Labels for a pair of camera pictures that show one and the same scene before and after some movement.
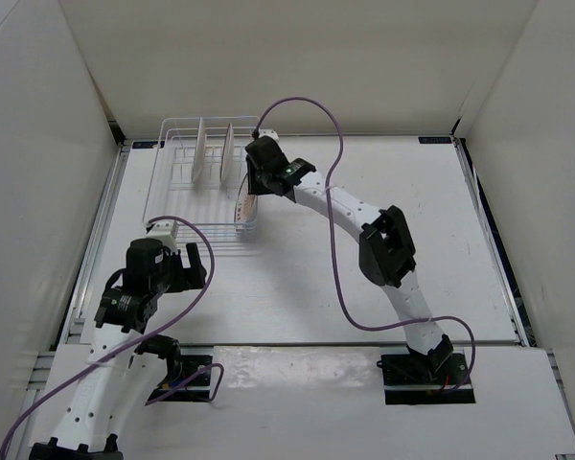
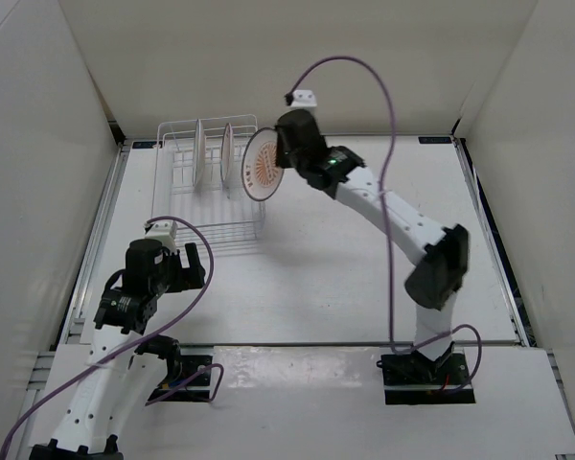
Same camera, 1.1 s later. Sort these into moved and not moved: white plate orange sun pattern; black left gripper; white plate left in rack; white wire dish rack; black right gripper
Moved: white plate orange sun pattern; black right gripper
Not moved: white wire dish rack; black left gripper; white plate left in rack
